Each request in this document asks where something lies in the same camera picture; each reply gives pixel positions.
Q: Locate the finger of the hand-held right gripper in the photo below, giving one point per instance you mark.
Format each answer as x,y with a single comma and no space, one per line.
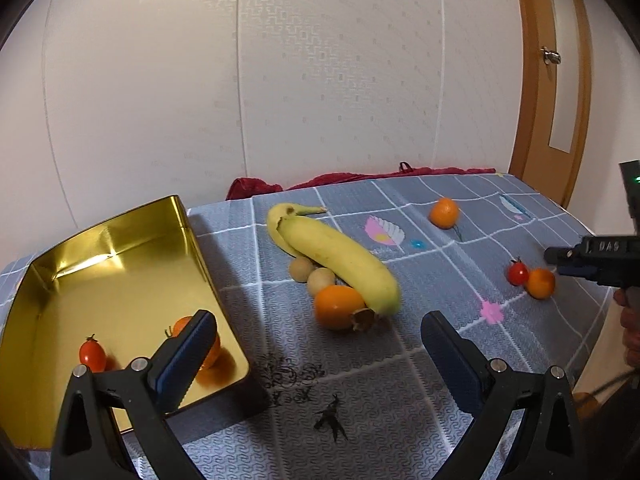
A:
600,260

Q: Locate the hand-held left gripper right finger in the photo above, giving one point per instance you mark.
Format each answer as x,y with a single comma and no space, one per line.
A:
445,360

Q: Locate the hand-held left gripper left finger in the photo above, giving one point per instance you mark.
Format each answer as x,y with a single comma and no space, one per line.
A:
185,360

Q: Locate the leafy-stemmed orange mandarin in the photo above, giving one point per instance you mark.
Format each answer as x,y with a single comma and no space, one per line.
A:
212,355

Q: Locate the red cherry tomato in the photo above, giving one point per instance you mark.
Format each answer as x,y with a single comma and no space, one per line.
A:
92,353
517,273

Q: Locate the gold metal tin box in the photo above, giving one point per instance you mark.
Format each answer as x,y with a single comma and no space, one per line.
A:
100,280

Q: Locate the orange persimmon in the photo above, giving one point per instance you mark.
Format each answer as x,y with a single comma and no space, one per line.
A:
337,307

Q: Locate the large yellow banana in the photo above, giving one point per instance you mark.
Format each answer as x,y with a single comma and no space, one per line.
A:
345,260

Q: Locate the beige longan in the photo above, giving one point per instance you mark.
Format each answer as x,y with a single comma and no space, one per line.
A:
301,269
320,281

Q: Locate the person's right hand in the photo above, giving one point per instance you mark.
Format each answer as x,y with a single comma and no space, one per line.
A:
630,325

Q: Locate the grey patterned blanket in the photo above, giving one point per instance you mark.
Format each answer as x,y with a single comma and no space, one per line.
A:
350,385

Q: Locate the wooden door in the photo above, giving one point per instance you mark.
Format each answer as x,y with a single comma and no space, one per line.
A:
567,85

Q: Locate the dark red cloth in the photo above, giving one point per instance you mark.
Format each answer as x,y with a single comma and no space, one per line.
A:
350,180

